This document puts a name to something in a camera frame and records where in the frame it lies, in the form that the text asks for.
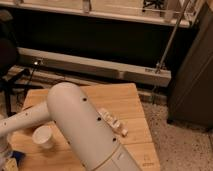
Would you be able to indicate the white ceramic cup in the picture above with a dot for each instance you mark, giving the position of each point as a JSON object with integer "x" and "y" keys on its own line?
{"x": 43, "y": 136}

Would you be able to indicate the metal pole stand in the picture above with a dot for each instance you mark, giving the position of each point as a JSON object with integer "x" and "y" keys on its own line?
{"x": 178, "y": 21}

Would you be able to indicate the dark cabinet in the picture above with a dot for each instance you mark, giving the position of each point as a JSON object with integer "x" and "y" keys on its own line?
{"x": 190, "y": 97}

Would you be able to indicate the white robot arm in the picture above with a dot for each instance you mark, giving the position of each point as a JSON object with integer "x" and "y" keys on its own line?
{"x": 90, "y": 137}

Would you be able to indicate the clear plastic object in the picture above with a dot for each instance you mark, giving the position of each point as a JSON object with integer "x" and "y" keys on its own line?
{"x": 116, "y": 125}

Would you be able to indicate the black chair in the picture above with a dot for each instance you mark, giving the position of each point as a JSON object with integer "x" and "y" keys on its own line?
{"x": 9, "y": 57}

